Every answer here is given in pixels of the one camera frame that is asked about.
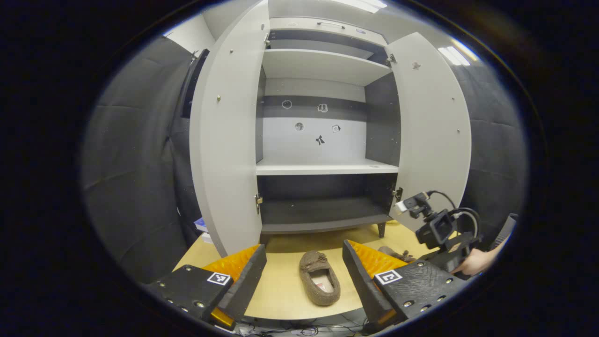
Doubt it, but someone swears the black backdrop cloth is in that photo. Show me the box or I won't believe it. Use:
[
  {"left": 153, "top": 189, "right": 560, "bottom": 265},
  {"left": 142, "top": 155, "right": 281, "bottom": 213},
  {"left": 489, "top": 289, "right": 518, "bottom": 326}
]
[
  {"left": 82, "top": 37, "right": 211, "bottom": 284},
  {"left": 452, "top": 63, "right": 527, "bottom": 249}
]

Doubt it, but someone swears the blue and white box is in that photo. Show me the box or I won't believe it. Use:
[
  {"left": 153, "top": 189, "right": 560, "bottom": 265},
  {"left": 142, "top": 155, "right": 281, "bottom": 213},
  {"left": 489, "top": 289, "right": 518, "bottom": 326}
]
[{"left": 194, "top": 218, "right": 213, "bottom": 244}]

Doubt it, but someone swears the white cabinet shelf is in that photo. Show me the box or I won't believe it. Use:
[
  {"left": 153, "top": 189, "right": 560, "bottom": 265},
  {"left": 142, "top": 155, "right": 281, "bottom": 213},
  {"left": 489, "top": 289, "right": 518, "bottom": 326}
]
[
  {"left": 256, "top": 158, "right": 400, "bottom": 176},
  {"left": 261, "top": 49, "right": 393, "bottom": 87}
]

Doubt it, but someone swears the white cabinet drawer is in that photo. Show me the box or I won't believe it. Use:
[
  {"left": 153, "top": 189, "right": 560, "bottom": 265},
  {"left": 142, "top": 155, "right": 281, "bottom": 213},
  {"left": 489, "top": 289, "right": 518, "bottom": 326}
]
[{"left": 269, "top": 17, "right": 388, "bottom": 46}]

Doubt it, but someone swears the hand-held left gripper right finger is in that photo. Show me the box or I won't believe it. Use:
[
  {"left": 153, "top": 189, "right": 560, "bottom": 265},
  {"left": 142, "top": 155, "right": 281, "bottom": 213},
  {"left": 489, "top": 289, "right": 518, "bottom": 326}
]
[{"left": 342, "top": 240, "right": 467, "bottom": 330}]

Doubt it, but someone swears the white and grey shoe cabinet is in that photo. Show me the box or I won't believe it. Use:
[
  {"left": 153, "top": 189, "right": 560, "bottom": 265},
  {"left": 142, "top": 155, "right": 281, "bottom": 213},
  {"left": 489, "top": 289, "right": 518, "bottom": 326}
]
[{"left": 190, "top": 0, "right": 472, "bottom": 258}]

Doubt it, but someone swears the brown slip-on shoe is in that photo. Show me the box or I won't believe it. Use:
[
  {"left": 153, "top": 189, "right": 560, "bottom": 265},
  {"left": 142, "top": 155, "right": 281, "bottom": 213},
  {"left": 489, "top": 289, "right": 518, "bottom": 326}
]
[
  {"left": 378, "top": 246, "right": 417, "bottom": 264},
  {"left": 299, "top": 250, "right": 341, "bottom": 307}
]

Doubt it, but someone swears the ceiling light panel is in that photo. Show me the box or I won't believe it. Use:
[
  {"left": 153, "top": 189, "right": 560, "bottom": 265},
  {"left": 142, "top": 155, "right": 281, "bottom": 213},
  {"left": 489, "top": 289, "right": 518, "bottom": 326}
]
[
  {"left": 328, "top": 0, "right": 388, "bottom": 14},
  {"left": 438, "top": 45, "right": 471, "bottom": 66}
]

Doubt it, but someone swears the dark grey bar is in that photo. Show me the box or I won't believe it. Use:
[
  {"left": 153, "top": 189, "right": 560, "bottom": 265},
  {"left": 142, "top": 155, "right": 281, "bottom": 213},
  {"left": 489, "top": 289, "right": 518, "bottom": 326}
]
[{"left": 489, "top": 213, "right": 519, "bottom": 251}]

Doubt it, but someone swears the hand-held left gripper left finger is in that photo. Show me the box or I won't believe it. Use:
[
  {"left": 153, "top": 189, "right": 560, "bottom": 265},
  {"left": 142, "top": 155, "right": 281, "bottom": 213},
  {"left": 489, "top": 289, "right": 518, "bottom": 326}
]
[{"left": 145, "top": 244, "right": 270, "bottom": 332}]

